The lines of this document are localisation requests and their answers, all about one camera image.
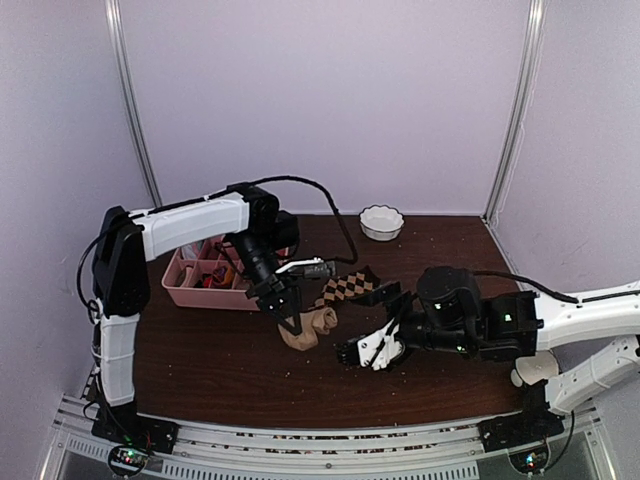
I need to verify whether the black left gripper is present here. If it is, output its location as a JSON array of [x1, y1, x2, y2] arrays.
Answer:
[[230, 230, 304, 337]]

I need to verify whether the brown argyle patterned sock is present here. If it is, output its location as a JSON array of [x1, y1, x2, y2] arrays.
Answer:
[[311, 266, 381, 309]]

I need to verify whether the tan ribbed sock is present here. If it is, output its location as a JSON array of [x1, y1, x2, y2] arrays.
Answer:
[[278, 307, 338, 351]]

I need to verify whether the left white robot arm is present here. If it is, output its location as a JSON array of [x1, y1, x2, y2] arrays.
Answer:
[[76, 175, 358, 444]]

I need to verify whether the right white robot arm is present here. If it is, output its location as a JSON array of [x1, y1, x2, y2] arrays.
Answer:
[[336, 266, 639, 450]]

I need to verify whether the orange purple rolled sock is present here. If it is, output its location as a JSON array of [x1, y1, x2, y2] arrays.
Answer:
[[203, 266, 235, 289]]

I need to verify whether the white scalloped ceramic bowl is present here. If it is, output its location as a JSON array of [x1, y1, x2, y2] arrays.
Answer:
[[359, 205, 405, 242]]

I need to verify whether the pink divided storage box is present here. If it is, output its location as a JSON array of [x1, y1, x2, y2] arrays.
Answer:
[[161, 236, 259, 311]]

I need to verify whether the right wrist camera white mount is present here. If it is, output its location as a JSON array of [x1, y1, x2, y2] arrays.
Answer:
[[334, 320, 408, 371]]

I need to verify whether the aluminium front rail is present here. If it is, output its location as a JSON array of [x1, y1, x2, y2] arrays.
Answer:
[[36, 396, 619, 479]]

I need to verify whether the right aluminium corner post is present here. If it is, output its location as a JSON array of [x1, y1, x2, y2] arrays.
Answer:
[[483, 0, 547, 227]]

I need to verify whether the aluminium corner post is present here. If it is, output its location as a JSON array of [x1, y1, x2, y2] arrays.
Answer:
[[104, 0, 163, 207], [483, 0, 547, 227]]

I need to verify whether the left aluminium corner post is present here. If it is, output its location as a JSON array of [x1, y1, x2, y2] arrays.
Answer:
[[104, 0, 163, 207]]

